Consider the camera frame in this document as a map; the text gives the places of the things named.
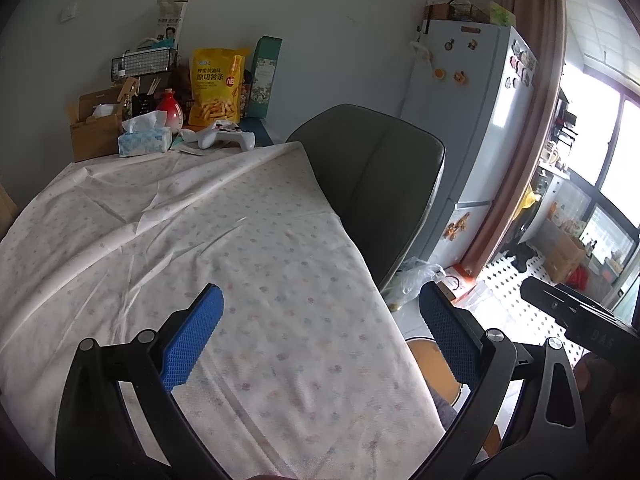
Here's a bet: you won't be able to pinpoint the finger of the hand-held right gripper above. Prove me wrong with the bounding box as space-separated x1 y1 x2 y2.
520 277 570 328

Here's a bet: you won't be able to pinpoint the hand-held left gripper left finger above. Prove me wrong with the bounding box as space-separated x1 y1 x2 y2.
55 284 225 480

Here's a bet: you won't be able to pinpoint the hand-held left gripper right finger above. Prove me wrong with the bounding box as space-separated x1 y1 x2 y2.
417 284 587 480

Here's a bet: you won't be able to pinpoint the person's right hand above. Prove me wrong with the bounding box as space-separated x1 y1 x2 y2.
572 352 640 441

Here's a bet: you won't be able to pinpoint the brown cardboard carton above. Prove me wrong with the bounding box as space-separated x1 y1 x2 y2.
542 235 588 283

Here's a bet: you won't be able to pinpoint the small black rag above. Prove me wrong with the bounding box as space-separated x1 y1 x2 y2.
510 242 533 273

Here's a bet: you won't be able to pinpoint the white orange box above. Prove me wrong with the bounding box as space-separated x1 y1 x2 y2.
442 264 488 306

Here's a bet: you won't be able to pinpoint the clear plastic bag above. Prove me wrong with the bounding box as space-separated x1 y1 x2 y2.
382 256 447 311

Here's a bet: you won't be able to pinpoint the person's leg grey pants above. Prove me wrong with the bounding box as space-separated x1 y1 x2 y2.
427 387 458 431

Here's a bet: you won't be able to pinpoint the yellow cloth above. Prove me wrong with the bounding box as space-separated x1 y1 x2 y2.
517 187 541 221

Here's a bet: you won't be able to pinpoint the brown animal magnets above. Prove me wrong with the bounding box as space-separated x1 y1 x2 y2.
446 213 473 238

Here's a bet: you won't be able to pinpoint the white dotted tablecloth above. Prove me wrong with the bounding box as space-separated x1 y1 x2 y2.
0 141 448 480

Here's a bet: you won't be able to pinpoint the grey chair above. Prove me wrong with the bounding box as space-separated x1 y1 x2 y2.
286 104 446 293

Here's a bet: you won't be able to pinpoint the kitchen shelf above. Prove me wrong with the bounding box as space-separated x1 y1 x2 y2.
537 87 581 176

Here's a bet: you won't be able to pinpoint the white fridge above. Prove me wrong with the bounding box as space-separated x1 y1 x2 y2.
400 19 541 268

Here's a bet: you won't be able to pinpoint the large window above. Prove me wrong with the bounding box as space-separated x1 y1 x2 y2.
560 0 640 281

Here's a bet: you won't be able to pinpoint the blue white tissue box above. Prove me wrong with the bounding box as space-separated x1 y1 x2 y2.
118 112 172 158

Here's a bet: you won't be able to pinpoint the white game controller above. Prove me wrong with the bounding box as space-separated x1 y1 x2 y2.
180 120 257 152

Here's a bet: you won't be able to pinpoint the tan chair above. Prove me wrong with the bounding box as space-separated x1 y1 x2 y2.
0 182 20 238

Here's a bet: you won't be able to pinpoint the open cardboard box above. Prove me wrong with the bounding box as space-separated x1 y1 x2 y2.
70 77 141 163

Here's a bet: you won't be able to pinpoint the red white bottle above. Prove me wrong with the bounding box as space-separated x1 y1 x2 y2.
155 88 185 133

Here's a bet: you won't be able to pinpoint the cluster of fridge magnets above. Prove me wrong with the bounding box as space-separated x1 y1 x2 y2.
507 42 538 91

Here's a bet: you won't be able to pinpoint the yellow snack bag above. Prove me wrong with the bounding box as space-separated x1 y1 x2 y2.
187 48 251 128

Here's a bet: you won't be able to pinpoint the tall green box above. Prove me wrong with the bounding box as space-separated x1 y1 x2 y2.
247 36 283 120

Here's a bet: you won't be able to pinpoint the light green paper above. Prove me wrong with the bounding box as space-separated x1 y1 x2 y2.
490 2 516 27

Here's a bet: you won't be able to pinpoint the tall white carton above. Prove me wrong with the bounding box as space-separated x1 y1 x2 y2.
157 0 188 51

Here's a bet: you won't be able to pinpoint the black wire basket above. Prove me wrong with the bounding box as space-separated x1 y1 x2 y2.
111 46 180 81

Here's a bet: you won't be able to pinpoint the small dark wire basket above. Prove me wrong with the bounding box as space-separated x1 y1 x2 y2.
447 2 493 23

